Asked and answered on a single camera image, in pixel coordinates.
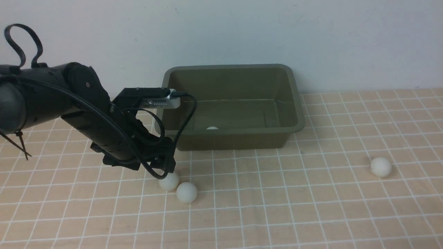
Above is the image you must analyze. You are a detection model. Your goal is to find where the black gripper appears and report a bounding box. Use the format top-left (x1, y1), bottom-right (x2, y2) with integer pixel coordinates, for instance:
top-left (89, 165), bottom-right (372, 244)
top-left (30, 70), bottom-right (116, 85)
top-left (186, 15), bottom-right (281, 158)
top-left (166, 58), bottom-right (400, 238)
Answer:
top-left (91, 109), bottom-right (176, 174)

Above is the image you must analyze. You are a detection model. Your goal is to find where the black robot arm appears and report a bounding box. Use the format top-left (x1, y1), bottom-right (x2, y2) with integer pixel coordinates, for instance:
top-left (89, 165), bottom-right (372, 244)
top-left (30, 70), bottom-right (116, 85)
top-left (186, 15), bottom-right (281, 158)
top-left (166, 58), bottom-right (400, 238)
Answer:
top-left (0, 63), bottom-right (176, 173)

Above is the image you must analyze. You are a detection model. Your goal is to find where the olive green plastic bin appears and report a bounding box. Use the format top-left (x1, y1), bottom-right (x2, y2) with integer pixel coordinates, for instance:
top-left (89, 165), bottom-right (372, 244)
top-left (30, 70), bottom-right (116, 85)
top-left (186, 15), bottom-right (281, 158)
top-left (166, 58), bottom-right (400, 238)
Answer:
top-left (162, 64), bottom-right (306, 151)

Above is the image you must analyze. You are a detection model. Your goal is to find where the checkered peach tablecloth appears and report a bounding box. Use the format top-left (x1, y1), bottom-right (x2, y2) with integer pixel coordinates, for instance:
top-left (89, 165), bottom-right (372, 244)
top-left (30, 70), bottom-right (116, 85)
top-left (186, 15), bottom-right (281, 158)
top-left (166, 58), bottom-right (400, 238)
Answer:
top-left (0, 88), bottom-right (443, 249)

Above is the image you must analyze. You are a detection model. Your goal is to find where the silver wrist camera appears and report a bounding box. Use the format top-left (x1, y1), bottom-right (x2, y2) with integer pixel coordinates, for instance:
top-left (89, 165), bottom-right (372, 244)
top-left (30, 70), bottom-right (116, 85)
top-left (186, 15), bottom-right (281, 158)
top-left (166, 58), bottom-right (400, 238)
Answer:
top-left (113, 87), bottom-right (181, 110)

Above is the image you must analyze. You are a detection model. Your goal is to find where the black camera cable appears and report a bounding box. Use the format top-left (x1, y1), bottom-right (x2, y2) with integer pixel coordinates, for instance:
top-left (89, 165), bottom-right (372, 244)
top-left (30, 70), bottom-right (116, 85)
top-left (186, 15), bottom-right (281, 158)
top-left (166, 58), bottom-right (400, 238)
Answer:
top-left (0, 74), bottom-right (198, 179)

